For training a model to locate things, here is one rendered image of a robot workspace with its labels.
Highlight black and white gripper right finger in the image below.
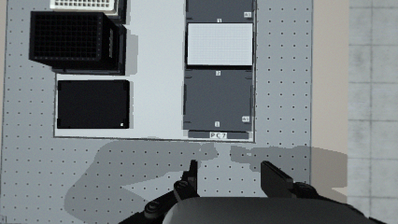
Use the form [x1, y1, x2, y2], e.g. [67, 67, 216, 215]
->
[261, 161, 363, 215]

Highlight light grey multi-well plate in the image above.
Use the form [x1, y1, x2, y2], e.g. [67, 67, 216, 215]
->
[186, 22, 254, 70]

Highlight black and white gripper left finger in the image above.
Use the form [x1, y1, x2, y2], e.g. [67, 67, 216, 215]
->
[118, 160, 200, 224]

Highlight white well plate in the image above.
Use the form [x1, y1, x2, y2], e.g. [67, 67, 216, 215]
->
[50, 0, 121, 16]

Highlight grey perforated base plate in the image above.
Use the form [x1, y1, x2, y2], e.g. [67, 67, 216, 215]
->
[0, 0, 314, 224]

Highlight dark grey plate carrier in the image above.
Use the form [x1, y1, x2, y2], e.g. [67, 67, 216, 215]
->
[183, 0, 255, 139]

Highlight black deep-well block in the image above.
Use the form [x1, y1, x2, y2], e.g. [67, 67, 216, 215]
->
[29, 11, 120, 70]

